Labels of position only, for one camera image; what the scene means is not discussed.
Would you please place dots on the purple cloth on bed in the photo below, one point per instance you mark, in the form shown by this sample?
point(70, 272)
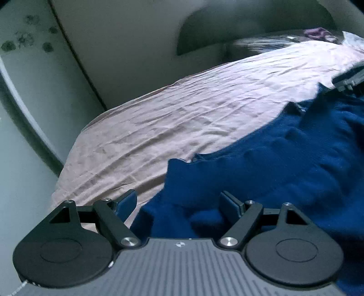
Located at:
point(320, 34)

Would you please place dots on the pink bed sheet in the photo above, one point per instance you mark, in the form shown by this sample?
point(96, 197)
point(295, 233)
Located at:
point(129, 147)

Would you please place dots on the dark headboard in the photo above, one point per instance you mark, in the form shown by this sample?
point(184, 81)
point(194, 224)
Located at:
point(223, 21)

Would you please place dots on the patterned pillow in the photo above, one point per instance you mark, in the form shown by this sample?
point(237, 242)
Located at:
point(252, 46)

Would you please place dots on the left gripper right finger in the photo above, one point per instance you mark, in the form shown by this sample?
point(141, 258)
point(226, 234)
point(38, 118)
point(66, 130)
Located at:
point(282, 245)

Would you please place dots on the blue knit sweater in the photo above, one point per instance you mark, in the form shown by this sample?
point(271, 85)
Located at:
point(311, 155)

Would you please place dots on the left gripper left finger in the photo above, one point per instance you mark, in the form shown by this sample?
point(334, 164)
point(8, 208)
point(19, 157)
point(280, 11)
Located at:
point(75, 244)

